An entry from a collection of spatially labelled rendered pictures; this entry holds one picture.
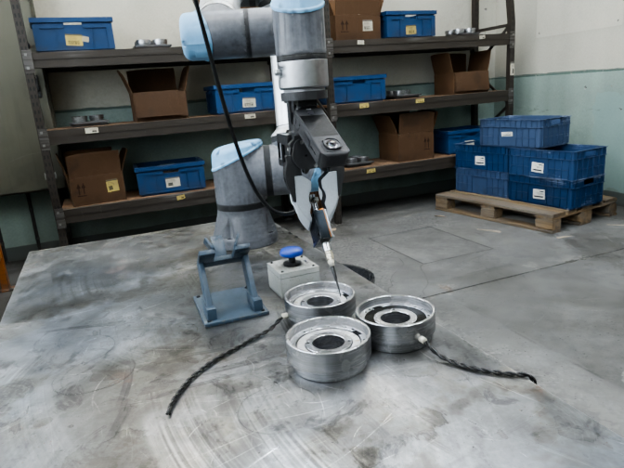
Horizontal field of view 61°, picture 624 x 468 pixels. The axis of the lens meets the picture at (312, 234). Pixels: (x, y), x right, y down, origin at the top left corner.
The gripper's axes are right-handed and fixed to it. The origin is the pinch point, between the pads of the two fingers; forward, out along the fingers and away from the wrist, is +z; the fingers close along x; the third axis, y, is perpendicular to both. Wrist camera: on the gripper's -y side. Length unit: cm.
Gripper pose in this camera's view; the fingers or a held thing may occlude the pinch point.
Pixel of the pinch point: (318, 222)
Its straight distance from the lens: 83.0
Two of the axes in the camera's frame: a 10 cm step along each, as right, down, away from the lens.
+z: 0.7, 9.6, 2.7
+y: -3.4, -2.3, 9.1
